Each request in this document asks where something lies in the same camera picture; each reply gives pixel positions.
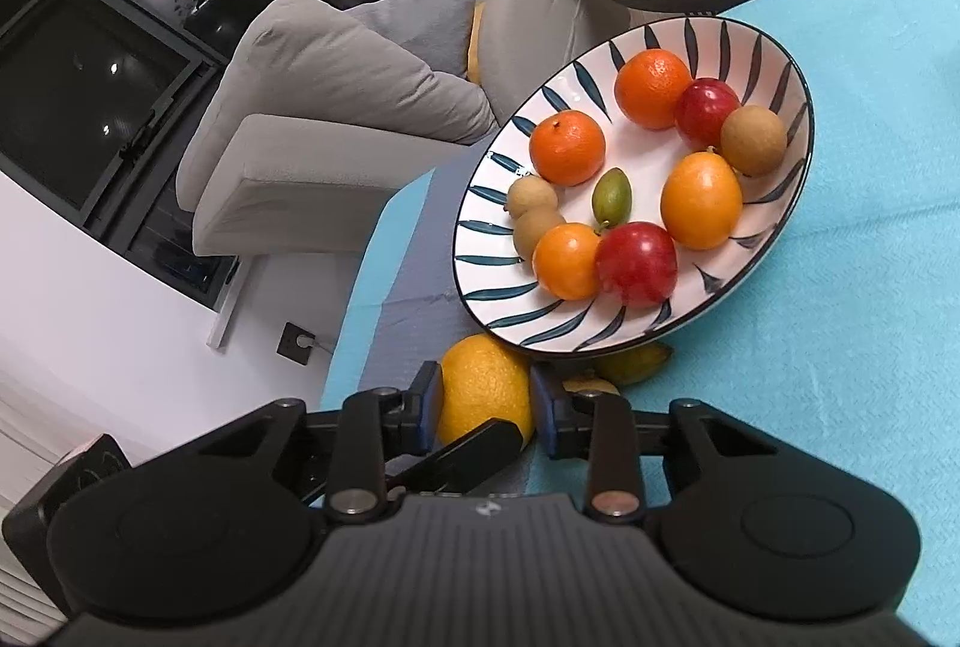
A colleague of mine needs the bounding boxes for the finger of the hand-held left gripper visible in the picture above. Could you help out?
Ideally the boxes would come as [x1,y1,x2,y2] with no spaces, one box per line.
[386,418,526,498]

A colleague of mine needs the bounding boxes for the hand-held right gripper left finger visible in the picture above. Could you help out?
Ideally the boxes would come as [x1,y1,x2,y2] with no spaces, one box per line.
[199,360,445,522]

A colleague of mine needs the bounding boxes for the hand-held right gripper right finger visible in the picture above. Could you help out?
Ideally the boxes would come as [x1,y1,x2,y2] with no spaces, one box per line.
[529,366,777,522]

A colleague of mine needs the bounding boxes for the large yellow orange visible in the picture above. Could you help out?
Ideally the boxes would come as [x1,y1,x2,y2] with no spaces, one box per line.
[436,333,537,449]

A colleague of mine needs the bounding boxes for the small brown longan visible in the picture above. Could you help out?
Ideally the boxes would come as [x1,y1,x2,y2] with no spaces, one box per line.
[506,176,560,219]
[514,208,569,262]

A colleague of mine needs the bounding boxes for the small green fruit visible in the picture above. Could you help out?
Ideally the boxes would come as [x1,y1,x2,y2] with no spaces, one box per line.
[591,167,629,229]

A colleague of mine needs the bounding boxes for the orange mandarin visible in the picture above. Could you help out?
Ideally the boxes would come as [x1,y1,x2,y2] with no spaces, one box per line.
[529,110,607,188]
[613,48,695,131]

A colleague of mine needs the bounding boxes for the white bowl with blue stripes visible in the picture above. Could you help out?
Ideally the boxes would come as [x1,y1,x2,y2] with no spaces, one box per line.
[452,15,816,360]

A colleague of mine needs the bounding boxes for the large brown longan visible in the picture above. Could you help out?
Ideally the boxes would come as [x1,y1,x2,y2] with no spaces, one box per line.
[720,105,788,177]

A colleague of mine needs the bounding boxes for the small red apple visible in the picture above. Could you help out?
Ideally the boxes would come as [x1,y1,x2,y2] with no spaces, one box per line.
[673,77,743,151]

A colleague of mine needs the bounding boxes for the yellow fruit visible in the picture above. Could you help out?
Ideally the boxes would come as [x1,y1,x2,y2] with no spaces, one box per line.
[562,373,622,397]

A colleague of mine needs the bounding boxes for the yellow-green fruit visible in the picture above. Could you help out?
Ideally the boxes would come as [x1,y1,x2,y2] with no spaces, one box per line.
[592,343,673,388]

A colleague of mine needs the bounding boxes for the orange kumquat with stem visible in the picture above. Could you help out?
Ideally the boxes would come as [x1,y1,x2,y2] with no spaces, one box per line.
[660,149,745,252]

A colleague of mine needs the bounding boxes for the grey sofa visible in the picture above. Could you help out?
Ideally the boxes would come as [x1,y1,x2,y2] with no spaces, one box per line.
[176,0,593,258]

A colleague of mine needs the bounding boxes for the yellow pillow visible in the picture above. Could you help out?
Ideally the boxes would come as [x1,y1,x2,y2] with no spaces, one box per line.
[466,2,490,87]

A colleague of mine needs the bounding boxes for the grey-blue pillow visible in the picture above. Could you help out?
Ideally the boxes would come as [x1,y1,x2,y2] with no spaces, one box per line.
[345,0,481,85]

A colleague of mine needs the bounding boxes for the dark window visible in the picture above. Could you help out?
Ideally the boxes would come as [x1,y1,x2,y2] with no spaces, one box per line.
[0,0,466,310]

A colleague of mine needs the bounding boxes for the black wall socket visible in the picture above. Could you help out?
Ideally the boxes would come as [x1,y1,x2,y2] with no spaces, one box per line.
[277,320,320,365]

